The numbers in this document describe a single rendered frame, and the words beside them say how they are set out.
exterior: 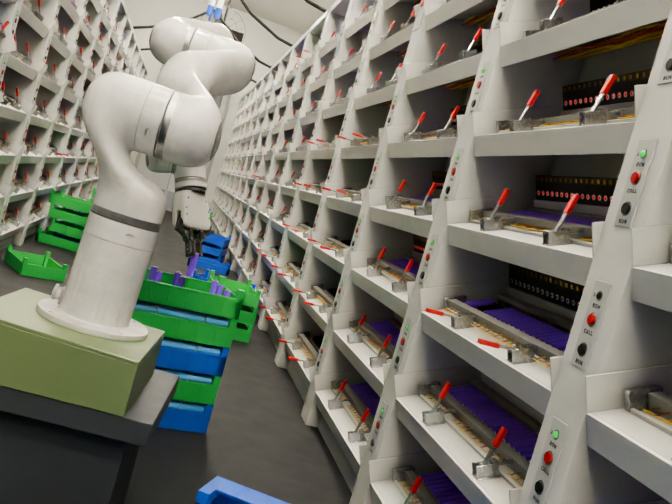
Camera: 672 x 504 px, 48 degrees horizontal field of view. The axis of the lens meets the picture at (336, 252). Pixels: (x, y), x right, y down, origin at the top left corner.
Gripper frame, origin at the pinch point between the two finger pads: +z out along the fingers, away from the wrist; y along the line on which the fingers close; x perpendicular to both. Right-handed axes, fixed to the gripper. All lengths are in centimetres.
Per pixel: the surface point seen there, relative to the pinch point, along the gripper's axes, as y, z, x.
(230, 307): -8.8, 15.4, 3.9
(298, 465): -23, 58, 12
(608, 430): 46, 47, 110
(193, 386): -5.4, 35.1, -7.5
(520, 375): 28, 40, 94
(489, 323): 8, 29, 82
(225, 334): -9.4, 22.3, 1.1
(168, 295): 6.0, 12.1, -3.9
